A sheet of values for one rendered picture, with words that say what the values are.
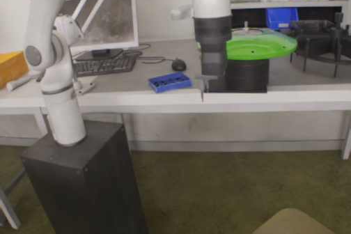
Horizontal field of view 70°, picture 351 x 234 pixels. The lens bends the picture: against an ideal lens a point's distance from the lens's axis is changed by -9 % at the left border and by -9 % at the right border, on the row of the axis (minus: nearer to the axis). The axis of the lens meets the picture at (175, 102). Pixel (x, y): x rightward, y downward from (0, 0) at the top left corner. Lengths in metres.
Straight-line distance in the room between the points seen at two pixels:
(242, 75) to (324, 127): 1.41
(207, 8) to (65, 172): 0.56
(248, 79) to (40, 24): 0.60
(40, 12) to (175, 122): 1.55
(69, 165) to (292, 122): 1.66
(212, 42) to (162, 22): 1.31
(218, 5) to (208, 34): 0.06
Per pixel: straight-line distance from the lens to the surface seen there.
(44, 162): 0.84
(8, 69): 1.45
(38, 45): 0.73
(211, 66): 0.55
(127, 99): 0.95
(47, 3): 0.70
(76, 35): 1.00
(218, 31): 0.53
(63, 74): 0.79
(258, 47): 0.78
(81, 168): 0.75
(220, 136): 2.10
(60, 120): 0.81
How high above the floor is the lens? 1.27
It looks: 25 degrees down
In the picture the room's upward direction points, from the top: 6 degrees counter-clockwise
